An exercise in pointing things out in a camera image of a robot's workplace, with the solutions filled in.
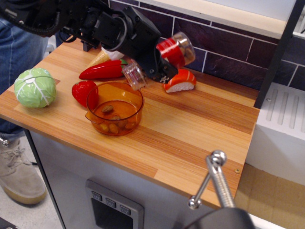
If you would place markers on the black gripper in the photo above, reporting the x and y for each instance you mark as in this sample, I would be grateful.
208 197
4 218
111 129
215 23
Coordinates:
134 35

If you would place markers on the clear almond jar red label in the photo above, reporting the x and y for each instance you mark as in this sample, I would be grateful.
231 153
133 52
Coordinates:
177 50

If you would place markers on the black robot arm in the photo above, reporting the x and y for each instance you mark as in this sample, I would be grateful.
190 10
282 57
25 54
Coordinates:
94 22

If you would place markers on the orange transparent plastic pot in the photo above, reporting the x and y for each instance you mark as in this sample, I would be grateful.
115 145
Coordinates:
127 109

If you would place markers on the almond in pot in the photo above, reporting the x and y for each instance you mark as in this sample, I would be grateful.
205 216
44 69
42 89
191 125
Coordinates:
107 109

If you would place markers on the toy salmon sushi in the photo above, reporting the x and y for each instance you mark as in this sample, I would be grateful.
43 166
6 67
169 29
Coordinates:
183 81

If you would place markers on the red toy chili pepper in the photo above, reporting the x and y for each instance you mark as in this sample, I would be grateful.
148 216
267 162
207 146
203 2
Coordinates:
105 70

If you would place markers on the toy ice cream cone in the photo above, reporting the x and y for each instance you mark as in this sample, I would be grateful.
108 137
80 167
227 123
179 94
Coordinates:
104 56

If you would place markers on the red toy strawberry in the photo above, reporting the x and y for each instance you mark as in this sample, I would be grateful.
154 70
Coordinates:
86 93

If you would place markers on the dark side panel board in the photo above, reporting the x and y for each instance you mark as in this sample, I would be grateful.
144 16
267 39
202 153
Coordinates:
87 47

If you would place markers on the green toy cabbage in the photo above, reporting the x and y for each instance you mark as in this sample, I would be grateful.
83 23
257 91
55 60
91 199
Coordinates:
35 88

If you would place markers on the person leg blue jeans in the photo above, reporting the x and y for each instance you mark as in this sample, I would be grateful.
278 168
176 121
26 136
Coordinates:
19 51

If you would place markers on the grey toy oven control panel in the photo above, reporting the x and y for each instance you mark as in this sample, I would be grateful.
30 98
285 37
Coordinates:
111 210

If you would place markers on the beige suede shoe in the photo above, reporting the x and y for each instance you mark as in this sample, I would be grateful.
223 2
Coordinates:
18 177

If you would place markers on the metal clamp screw handle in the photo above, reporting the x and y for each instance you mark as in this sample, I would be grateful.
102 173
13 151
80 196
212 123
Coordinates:
214 162

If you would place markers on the black shelf post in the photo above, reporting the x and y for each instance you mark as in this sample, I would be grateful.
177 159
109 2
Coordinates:
279 52

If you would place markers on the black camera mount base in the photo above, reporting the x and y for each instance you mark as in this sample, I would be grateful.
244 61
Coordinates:
224 218

